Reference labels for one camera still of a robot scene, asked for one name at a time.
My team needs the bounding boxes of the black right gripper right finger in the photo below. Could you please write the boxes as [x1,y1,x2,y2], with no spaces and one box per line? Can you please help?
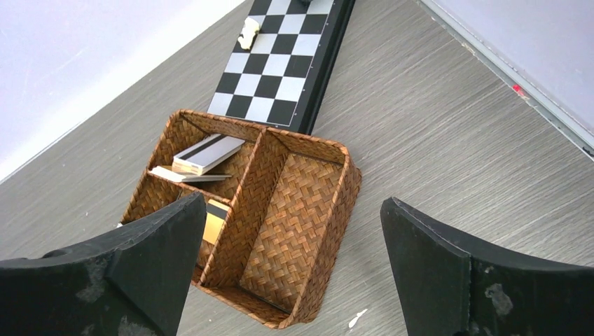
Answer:
[380,197,593,336]

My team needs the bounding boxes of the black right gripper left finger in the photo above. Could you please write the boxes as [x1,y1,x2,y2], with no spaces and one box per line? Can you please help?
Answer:
[1,192,207,335]

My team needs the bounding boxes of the gold black-striped card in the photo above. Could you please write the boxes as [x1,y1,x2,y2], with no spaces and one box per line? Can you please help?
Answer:
[203,199,230,244]

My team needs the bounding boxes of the flat white card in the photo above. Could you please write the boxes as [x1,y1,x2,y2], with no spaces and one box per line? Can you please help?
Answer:
[149,165,230,183]

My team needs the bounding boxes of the white striped card stack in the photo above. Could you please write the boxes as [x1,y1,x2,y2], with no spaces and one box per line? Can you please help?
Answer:
[172,134,245,176]

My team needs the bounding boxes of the woven wicker divided basket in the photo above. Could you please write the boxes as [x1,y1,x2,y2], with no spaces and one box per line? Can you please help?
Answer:
[121,110,361,329]

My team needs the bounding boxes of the black white chessboard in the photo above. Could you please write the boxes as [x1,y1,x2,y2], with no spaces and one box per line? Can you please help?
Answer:
[207,0,354,134]

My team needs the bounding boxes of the white chess piece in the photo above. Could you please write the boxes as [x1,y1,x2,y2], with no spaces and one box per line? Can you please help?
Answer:
[237,17,261,50]

